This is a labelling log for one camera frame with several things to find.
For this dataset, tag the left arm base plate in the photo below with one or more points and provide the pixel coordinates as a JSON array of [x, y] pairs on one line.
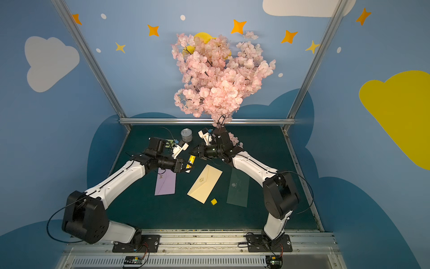
[[139, 244]]

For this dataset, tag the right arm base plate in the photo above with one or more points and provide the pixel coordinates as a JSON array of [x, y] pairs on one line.
[[262, 243]]

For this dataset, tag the cream yellow envelope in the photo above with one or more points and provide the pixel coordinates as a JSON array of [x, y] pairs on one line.
[[204, 184]]

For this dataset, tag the aluminium frame post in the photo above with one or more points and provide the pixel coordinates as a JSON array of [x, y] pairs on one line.
[[67, 18], [328, 36]]

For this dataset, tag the left controller board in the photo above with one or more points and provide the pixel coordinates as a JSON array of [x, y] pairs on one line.
[[133, 262]]

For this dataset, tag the left aluminium frame post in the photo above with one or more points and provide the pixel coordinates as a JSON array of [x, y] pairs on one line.
[[67, 18]]

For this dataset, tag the green toy garden fork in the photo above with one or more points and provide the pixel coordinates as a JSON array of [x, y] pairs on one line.
[[170, 144]]

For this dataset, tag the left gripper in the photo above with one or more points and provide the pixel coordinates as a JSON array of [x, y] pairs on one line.
[[179, 165]]

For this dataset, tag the controller board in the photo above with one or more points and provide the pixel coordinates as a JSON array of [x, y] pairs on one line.
[[133, 262], [273, 262]]

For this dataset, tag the yellow glue stick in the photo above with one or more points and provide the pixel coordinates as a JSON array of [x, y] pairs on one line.
[[190, 164]]

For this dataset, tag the right aluminium frame post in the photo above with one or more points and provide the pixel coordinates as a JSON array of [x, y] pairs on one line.
[[328, 36]]

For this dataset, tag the silver tin can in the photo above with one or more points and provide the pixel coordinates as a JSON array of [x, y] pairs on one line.
[[186, 135]]

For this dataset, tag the right controller board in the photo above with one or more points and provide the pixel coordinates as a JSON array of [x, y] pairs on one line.
[[273, 262]]

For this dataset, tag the dark green envelope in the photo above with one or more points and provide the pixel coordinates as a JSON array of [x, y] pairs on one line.
[[238, 188]]

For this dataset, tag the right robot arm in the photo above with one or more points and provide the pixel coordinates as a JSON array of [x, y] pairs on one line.
[[281, 196]]

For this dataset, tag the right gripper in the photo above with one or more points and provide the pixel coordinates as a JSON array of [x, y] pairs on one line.
[[204, 151]]

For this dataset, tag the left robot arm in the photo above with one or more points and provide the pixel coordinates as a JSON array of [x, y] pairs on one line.
[[85, 214]]

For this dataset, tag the back horizontal aluminium bar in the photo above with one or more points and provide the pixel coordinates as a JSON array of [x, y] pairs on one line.
[[196, 121]]

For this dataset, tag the purple envelope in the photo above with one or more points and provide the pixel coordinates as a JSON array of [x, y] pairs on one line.
[[166, 182]]

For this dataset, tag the aluminium mounting rail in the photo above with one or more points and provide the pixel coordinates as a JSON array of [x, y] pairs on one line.
[[210, 249]]

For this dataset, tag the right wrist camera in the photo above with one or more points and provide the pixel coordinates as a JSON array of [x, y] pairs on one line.
[[206, 136]]

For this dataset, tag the pink cherry blossom tree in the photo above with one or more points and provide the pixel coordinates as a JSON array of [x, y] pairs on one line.
[[215, 83]]

